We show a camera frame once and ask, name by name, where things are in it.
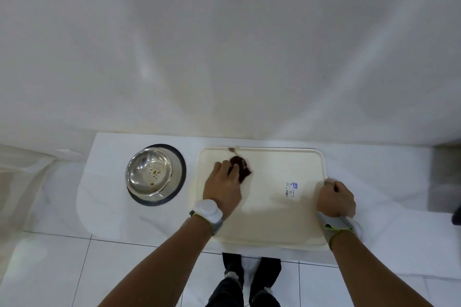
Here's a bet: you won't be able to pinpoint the person's black trousers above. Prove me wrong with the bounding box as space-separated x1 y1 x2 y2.
205 274 278 307

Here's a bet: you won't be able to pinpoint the person's left hand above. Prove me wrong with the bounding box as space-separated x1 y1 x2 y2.
202 160 243 220

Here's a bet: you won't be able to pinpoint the person's right hand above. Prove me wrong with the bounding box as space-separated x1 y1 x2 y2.
316 178 357 218

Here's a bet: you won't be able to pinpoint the person's left forearm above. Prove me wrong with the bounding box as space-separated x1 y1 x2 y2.
97 215 216 307

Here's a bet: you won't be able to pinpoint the person's black shoe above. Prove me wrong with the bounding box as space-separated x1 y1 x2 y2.
222 252 246 284
250 256 282 295

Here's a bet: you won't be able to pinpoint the grey green wrist band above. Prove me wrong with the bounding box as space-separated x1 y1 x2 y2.
316 211 356 250

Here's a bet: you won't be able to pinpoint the white wrist tracker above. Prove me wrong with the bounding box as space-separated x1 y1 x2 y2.
189 199 224 236

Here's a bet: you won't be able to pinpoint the cream plastic tray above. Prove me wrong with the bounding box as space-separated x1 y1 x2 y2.
190 146 330 252

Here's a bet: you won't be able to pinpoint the person's right forearm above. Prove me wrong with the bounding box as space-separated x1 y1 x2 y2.
329 230 434 307

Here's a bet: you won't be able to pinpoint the person's right black shoe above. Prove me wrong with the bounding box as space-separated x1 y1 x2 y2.
250 256 282 295

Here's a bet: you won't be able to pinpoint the person's left black shoe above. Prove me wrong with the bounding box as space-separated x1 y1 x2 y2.
222 252 246 284

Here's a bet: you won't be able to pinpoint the brown cleaning cloth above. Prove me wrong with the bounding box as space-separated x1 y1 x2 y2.
228 156 253 183

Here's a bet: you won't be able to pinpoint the steel pet bowl black base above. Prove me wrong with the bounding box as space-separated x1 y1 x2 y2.
125 144 187 207

